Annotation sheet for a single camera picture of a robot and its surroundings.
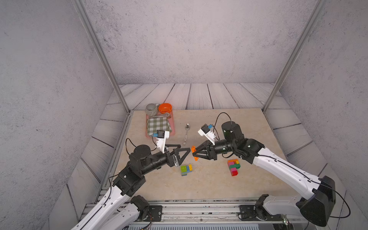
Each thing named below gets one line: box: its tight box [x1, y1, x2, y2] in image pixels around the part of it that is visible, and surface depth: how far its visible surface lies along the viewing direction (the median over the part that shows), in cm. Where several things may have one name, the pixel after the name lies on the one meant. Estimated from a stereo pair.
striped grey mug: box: [145, 103, 161, 117], surface depth 117 cm
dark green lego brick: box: [229, 163, 241, 169], surface depth 89 cm
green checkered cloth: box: [147, 116, 173, 136], surface depth 113 cm
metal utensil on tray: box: [148, 112, 172, 119], surface depth 117 cm
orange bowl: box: [158, 103, 173, 114], surface depth 121 cm
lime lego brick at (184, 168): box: [181, 165, 187, 173], surface depth 84 cm
